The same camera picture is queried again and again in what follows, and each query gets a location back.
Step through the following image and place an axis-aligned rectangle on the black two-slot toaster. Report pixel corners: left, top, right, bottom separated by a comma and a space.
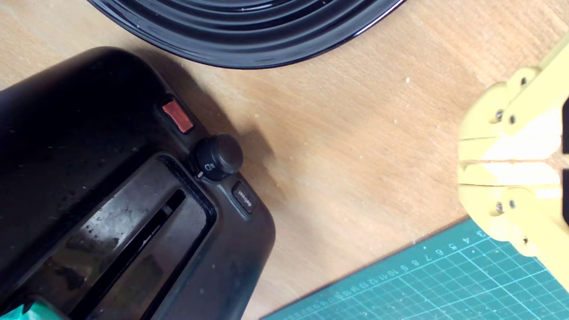
0, 47, 276, 320

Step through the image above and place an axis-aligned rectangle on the green cutting mat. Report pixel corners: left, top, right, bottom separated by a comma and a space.
260, 218, 569, 320

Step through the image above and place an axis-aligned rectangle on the black round plate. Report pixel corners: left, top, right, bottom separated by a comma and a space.
87, 0, 407, 69

